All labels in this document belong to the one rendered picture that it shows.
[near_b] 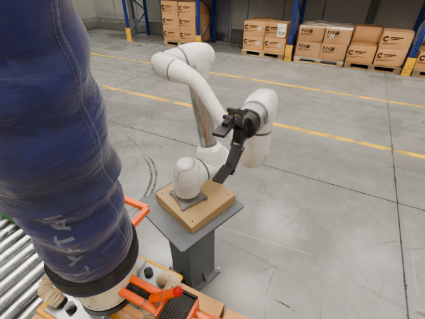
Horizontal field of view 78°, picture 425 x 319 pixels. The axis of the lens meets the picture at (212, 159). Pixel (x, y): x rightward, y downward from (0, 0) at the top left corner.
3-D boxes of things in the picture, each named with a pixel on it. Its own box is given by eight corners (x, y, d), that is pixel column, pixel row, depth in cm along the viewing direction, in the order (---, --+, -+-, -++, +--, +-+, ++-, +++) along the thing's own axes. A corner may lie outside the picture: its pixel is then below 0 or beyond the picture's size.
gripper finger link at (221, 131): (235, 125, 63) (235, 122, 63) (224, 138, 58) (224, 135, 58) (224, 122, 64) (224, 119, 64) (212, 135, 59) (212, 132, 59)
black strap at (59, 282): (28, 271, 66) (22, 262, 64) (98, 209, 83) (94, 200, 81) (95, 312, 58) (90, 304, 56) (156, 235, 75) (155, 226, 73)
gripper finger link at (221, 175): (222, 164, 72) (222, 166, 72) (212, 178, 67) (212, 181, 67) (233, 166, 71) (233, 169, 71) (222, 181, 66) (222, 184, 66)
